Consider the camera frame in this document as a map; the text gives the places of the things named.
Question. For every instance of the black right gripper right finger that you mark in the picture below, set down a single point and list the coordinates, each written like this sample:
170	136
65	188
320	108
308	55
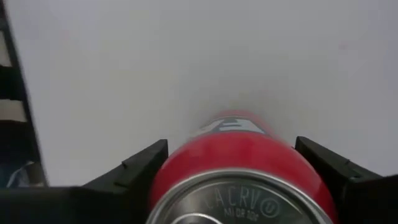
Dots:
335	168

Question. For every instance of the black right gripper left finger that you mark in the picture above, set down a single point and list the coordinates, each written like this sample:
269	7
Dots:
130	183

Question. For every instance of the red soda can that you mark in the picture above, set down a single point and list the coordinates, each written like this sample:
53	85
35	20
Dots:
242	152

